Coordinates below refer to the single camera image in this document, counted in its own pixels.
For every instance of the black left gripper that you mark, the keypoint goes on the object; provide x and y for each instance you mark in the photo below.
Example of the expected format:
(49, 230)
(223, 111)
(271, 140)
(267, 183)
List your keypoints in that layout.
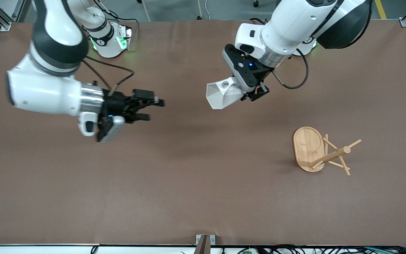
(262, 74)

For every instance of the metal connector box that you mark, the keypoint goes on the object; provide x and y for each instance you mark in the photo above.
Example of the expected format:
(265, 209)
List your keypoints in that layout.
(125, 38)

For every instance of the white faceted cup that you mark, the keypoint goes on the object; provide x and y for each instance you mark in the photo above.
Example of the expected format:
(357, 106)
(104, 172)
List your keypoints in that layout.
(220, 97)

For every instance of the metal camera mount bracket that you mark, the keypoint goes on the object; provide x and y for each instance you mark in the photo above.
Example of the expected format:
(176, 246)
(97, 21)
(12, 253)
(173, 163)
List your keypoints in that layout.
(204, 241)

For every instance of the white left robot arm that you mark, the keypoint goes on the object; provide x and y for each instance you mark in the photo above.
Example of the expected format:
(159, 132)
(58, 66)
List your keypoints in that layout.
(294, 24)

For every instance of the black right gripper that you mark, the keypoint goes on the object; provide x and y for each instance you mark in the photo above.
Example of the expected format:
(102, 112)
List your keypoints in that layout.
(116, 103)

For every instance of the grey metal pole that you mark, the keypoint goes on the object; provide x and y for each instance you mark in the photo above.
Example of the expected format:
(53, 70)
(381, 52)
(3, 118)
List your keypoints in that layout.
(146, 10)
(200, 10)

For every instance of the wooden cup rack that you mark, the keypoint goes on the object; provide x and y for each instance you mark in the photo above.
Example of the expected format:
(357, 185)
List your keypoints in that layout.
(307, 148)

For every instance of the brown table cover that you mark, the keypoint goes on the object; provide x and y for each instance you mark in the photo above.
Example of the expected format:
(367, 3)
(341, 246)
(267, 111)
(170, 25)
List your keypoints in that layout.
(203, 176)

